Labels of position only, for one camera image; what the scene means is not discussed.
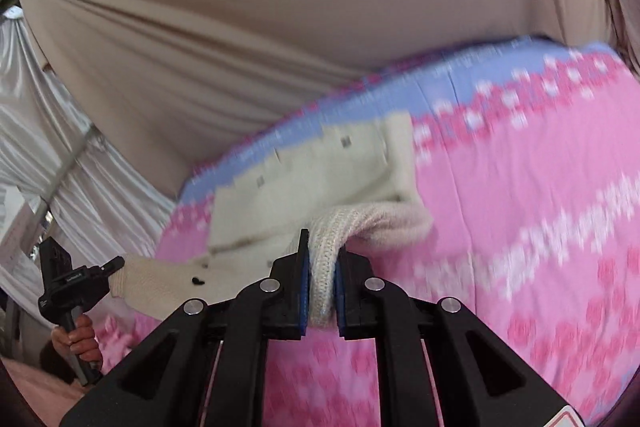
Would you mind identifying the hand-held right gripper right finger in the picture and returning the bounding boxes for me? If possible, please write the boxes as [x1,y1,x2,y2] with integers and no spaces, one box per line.
[335,245,585,427]

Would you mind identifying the pink and blue printed blanket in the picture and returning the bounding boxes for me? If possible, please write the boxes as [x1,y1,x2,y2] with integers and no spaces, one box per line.
[93,36,640,427]

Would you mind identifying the cream knitted sweater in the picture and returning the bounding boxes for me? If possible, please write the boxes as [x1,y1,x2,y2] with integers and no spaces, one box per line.
[108,112,434,329]

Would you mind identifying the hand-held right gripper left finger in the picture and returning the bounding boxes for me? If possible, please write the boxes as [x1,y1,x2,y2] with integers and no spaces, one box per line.
[59,228,310,427]

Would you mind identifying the beige draped curtain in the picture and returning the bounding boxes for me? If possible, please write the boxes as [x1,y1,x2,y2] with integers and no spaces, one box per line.
[18,0,618,200]

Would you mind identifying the person's left hand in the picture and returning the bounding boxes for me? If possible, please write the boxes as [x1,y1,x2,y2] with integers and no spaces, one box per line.
[51,314,104,374]

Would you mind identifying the white satin draped curtain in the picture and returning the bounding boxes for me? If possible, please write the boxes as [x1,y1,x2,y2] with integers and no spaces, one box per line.
[0,14,177,308]

